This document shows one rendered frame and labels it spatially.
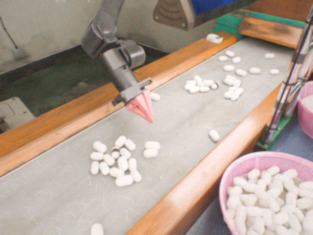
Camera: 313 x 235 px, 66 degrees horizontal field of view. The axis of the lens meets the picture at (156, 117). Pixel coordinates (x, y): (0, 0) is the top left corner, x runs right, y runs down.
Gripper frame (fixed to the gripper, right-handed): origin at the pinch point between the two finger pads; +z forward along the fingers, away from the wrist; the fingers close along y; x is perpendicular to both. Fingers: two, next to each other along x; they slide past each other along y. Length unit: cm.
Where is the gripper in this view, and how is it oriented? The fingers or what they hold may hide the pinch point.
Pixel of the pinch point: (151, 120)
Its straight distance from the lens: 60.4
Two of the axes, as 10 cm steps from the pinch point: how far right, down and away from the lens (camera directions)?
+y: 6.8, -4.6, 5.7
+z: 5.6, 8.3, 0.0
